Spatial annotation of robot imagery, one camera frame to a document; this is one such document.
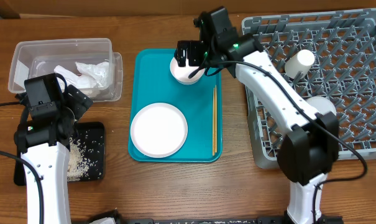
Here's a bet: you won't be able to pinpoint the white napkin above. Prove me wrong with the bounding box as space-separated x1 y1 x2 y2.
75 62 109 88
54 65 98 97

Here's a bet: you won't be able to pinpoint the pink white bowl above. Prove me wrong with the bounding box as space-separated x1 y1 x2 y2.
170 57 204 85

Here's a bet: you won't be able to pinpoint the wooden chopstick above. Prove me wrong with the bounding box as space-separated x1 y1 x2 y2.
213 85 218 155
212 87 216 156

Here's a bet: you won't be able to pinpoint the pile of rice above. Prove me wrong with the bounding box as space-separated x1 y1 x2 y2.
66 127 103 182

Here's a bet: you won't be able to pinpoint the large white plate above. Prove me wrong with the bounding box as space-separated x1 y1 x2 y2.
130 103 188 159

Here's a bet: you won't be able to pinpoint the pale green cup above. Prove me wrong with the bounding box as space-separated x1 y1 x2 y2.
285 49 315 79

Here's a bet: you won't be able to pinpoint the grey green saucer bowl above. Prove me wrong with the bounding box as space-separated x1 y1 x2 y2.
306 96 337 115

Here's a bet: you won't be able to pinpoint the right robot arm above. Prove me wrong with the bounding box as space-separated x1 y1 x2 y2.
174 7 339 223

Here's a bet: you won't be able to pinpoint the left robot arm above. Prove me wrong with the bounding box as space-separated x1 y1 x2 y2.
14 73 93 223

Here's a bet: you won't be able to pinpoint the grey dishwasher rack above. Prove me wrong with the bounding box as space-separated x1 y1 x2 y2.
241 8 376 160

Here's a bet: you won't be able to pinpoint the teal serving tray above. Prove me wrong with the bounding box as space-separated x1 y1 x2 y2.
128 49 222 163

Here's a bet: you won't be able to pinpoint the black plastic tray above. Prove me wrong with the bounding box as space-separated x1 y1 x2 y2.
13 121 106 187

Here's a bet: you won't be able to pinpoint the clear plastic bin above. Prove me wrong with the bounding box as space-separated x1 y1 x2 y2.
8 38 117 93

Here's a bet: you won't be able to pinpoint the cardboard backdrop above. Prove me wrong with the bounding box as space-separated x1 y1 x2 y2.
0 0 376 18

